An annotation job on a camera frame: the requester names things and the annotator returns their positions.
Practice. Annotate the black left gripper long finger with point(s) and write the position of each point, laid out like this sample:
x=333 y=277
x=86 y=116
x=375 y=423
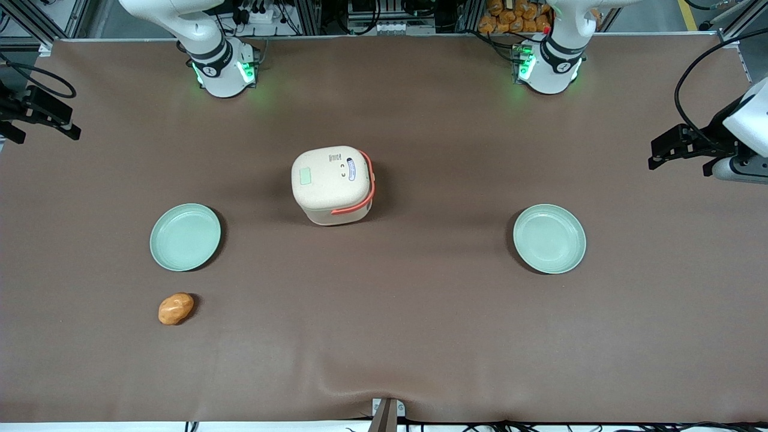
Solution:
x=675 y=147

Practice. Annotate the white power strip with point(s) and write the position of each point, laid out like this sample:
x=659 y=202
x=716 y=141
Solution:
x=257 y=15

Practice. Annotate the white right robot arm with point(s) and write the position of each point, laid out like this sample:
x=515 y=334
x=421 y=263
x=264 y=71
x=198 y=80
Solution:
x=213 y=66

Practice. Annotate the pale green plate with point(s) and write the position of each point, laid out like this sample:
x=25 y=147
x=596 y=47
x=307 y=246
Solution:
x=185 y=237
x=549 y=239

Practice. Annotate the orange brown potato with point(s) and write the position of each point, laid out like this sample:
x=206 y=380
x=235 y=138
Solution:
x=175 y=308

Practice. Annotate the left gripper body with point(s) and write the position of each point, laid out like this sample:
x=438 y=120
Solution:
x=715 y=132

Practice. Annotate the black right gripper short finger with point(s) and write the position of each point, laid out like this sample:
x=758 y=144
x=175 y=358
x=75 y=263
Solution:
x=12 y=131

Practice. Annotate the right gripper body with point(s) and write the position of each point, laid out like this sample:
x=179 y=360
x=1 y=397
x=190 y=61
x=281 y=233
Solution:
x=13 y=108

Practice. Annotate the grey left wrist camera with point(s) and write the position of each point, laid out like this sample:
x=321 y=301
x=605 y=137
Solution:
x=744 y=171

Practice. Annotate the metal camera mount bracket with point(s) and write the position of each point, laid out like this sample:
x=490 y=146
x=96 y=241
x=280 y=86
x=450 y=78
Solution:
x=386 y=414

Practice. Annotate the bag of orange items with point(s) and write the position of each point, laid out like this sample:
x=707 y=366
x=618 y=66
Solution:
x=513 y=17

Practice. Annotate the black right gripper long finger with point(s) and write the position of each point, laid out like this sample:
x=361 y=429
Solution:
x=51 y=111

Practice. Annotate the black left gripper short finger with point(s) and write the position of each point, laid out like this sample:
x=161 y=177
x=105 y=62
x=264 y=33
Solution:
x=714 y=167

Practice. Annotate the aluminium frame profile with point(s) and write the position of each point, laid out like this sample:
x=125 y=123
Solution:
x=36 y=24
x=735 y=24

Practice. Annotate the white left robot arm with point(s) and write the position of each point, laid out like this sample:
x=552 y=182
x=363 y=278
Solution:
x=555 y=66

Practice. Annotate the white connector strip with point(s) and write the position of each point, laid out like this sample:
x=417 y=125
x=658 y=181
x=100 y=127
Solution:
x=393 y=27

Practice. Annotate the brown table mat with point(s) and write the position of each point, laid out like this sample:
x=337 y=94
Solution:
x=420 y=330

